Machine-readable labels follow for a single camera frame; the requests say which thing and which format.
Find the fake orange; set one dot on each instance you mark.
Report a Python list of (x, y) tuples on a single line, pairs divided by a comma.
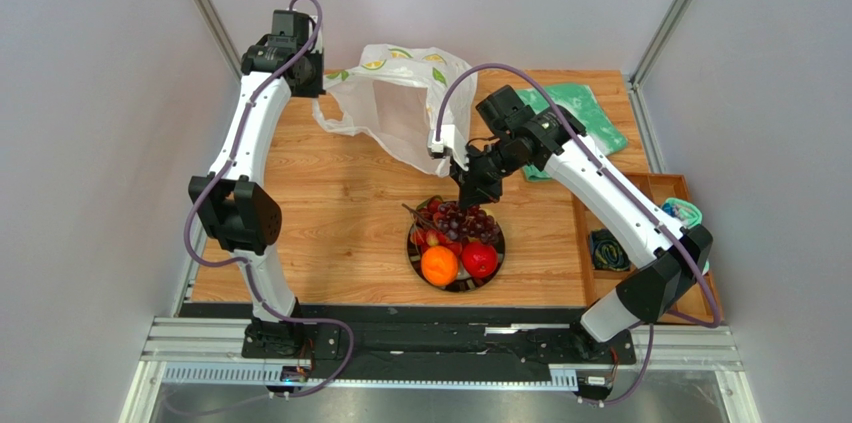
[(439, 266)]

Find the red fake apple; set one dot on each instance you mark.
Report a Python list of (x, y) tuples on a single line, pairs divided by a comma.
[(479, 260)]

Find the white plastic bag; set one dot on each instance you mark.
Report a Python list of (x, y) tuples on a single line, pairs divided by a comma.
[(396, 95)]

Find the dark purple grape bunch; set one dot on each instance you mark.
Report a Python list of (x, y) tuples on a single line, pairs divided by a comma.
[(466, 225)]

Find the green white tie-dye cloth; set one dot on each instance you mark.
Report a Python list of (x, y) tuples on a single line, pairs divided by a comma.
[(581, 102)]

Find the red yellow cherry bunch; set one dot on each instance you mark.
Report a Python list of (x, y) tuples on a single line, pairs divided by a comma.
[(422, 234)]

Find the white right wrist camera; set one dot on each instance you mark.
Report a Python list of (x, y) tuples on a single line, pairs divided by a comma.
[(447, 145)]

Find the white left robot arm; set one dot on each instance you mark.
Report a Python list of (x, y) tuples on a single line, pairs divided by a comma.
[(230, 201)]

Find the black rimmed ceramic plate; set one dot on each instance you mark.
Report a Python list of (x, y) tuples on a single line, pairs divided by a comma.
[(464, 282)]

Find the dark patterned rolled sock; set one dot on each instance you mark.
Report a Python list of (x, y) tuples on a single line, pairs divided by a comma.
[(606, 252)]

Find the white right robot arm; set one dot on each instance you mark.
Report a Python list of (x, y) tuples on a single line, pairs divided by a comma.
[(669, 257)]

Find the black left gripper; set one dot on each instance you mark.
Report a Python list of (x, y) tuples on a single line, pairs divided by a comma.
[(315, 89)]

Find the mint white rolled sock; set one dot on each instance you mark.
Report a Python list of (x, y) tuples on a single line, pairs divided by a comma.
[(686, 212)]

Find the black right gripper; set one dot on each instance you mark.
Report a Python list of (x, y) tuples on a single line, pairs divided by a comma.
[(480, 172)]

